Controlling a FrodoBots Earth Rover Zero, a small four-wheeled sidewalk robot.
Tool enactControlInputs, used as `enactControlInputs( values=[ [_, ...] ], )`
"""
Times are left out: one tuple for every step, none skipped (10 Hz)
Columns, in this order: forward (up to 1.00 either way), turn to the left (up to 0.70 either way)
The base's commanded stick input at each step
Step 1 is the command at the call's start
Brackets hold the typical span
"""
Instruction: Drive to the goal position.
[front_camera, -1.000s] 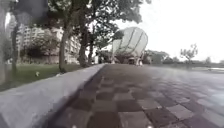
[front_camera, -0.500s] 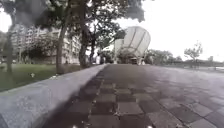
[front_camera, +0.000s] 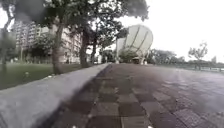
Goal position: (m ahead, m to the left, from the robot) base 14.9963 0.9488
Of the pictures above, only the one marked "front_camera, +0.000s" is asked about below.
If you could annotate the dark bush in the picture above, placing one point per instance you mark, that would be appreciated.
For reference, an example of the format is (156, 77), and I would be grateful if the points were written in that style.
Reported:
(127, 56)
(107, 55)

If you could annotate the tall tree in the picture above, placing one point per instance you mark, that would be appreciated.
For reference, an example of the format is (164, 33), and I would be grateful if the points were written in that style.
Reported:
(83, 53)
(57, 56)
(94, 50)
(3, 50)

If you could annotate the white domed structure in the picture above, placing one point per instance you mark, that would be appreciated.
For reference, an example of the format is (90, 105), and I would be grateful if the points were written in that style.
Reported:
(140, 38)

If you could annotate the checkered brick paved path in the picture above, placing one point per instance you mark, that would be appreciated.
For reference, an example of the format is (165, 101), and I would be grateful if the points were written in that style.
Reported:
(133, 100)

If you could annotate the multi-storey building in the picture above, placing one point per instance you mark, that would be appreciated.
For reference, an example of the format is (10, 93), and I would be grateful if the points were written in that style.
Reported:
(71, 43)

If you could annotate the row of distant trees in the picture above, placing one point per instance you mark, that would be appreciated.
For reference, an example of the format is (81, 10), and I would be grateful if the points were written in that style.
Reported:
(165, 57)

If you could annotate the low bushy tree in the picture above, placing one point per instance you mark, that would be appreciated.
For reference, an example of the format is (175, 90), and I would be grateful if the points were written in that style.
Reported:
(43, 45)

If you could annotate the grey concrete kerb strip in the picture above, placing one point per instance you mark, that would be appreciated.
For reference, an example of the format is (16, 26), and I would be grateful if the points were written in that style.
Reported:
(33, 100)

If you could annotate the small sparse tree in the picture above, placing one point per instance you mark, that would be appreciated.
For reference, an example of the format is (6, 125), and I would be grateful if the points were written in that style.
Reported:
(199, 53)

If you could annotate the grass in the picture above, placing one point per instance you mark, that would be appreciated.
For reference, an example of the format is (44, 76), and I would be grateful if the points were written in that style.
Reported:
(20, 75)

